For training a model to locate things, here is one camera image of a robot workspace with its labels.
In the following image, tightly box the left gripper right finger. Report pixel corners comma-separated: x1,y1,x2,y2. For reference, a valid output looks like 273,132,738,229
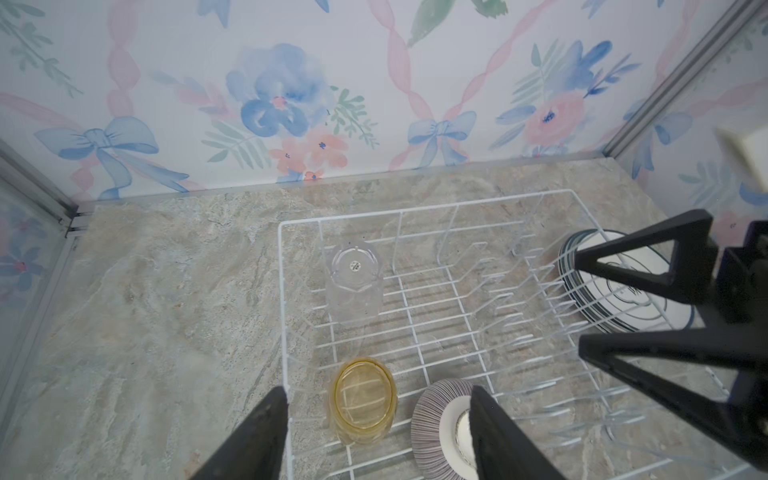
469,385,565,480

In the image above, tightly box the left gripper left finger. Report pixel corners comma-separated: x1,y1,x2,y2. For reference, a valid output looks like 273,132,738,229
192,386,289,480

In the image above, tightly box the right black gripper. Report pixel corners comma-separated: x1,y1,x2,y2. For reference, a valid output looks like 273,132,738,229
574,209,767,471

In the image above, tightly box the yellow glass cup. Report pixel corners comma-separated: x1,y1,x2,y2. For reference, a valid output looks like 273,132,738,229
328,357,398,445

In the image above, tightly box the white wire dish rack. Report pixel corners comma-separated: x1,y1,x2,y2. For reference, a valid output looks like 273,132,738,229
278,190,760,479

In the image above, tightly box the clear glass cup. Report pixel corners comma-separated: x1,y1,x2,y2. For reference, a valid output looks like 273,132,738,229
325,238,384,324

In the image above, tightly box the right aluminium corner post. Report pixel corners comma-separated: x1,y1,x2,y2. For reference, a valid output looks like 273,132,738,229
601,1,767,158

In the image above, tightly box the aluminium corner post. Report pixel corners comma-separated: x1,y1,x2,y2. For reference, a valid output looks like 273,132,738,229
601,1,767,158
1,141,78,229

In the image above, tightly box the left aluminium corner post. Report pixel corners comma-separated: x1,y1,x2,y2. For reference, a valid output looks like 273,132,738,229
1,141,78,229

